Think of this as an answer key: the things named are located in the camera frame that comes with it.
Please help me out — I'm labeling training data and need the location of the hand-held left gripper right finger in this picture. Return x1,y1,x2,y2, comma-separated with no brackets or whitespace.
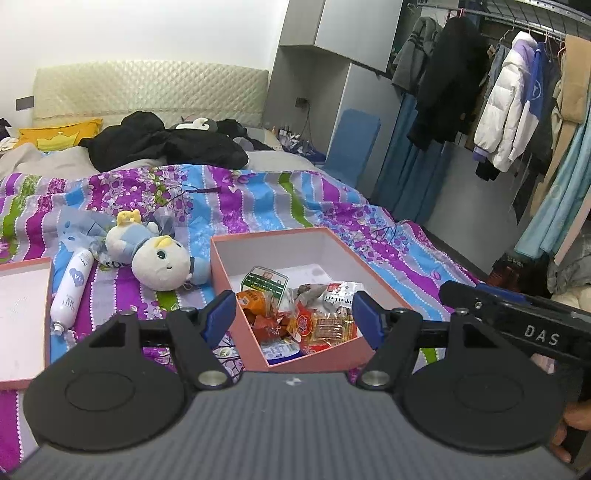
353,291,499,389

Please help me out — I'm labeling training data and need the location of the grey wardrobe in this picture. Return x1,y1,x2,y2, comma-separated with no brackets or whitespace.
263,0,416,195

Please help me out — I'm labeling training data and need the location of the cluttered bedside table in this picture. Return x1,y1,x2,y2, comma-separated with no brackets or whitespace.
272,124,326,162

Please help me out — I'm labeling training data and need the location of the blue curtain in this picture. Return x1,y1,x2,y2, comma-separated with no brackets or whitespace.
372,90,455,227

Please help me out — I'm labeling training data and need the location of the white spray bottle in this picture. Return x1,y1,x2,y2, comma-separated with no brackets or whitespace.
50,247,95,335

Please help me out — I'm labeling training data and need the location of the pink box lid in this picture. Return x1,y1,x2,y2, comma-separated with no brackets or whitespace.
0,257,52,391

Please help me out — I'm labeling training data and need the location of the metal clothes rail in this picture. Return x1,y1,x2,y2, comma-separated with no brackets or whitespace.
406,0,591,40

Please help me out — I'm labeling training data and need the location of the beige hanging coat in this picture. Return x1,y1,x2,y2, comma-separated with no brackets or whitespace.
549,34,591,266

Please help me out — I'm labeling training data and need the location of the green snack packet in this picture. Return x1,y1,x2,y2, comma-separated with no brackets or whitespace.
240,267,289,305

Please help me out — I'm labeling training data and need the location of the grey bed sheet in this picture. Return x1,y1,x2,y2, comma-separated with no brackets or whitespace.
0,143,328,185

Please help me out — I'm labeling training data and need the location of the small black garment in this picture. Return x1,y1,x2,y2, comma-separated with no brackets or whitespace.
215,119,273,151

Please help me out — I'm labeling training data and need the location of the blue chair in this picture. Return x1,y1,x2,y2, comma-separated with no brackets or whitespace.
323,108,382,188

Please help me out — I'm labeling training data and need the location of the blue white snack packet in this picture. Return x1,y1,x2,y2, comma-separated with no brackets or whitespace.
263,339,301,363

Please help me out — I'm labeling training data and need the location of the cream quilted headboard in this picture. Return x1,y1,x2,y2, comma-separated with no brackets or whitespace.
32,60,269,134

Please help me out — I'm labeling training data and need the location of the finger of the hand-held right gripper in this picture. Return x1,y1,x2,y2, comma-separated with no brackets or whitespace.
475,282,555,308
438,280,507,327

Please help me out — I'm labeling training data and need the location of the dark bag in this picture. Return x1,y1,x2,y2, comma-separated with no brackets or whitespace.
487,251,525,289

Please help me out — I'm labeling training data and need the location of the floral striped blanket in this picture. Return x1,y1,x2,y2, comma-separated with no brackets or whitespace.
0,164,490,462

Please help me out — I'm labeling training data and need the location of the person's right hand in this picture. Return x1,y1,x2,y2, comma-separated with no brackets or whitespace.
549,401,591,464

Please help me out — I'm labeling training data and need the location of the light blue plastic bag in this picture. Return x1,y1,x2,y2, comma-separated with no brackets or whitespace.
55,205,178,261

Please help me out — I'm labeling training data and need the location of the clear crinkled snack packet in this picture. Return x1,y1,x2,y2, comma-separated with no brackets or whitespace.
286,282,328,310

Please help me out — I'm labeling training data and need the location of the white blue plush toy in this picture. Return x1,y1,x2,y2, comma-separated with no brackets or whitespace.
105,210,211,291

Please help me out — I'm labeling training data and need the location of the white bag with black print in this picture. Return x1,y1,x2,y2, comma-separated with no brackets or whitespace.
95,256,137,273

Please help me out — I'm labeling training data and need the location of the white puffer jacket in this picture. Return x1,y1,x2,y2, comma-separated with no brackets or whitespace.
471,31,561,172

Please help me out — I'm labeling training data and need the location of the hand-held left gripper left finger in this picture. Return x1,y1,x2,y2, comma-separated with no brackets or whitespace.
85,290,237,389

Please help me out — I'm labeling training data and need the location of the grey striped hanging garment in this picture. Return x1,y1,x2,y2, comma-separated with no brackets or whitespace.
392,16,441,95

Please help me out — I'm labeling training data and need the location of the black hanging coat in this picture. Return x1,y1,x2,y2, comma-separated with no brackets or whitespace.
406,16,490,151

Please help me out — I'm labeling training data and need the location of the orange snack packet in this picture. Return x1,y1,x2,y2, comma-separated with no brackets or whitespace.
236,288,273,319

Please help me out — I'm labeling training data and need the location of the light blue hanging garment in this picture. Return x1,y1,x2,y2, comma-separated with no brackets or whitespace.
512,124,591,259

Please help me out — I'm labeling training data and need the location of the pink cardboard box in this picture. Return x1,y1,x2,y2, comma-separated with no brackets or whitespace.
210,226,416,374

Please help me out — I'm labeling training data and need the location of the dark hanging garment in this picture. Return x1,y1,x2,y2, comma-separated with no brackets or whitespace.
508,117,560,222

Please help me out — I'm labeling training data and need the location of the yellow pillow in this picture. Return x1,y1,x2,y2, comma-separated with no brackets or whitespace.
17,117,105,152

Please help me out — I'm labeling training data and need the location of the large black garment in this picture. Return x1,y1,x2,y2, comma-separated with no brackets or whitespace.
81,111,250,171

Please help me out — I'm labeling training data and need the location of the grey padded garment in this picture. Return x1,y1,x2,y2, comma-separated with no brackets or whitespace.
547,249,591,296

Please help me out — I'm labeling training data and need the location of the white red snack packet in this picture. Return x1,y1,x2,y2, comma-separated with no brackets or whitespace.
318,281,365,315

